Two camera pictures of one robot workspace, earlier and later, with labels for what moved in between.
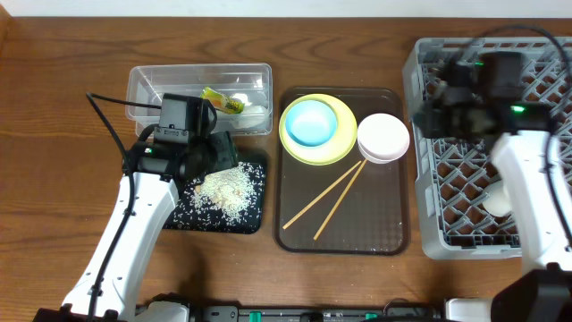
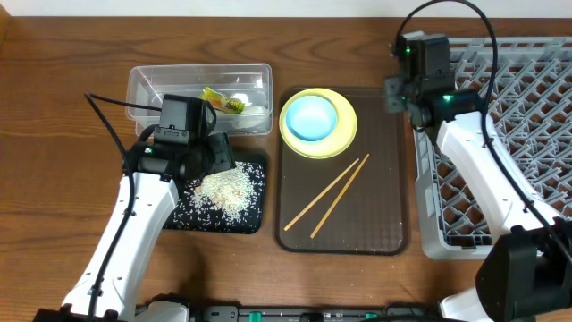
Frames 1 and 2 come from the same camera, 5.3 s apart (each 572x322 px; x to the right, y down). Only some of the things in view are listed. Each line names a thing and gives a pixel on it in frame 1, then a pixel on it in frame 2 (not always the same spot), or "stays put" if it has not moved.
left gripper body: x=224 y=149 stays put
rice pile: x=230 y=192 stays put
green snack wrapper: x=222 y=103 stays put
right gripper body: x=429 y=122 -> x=394 y=94
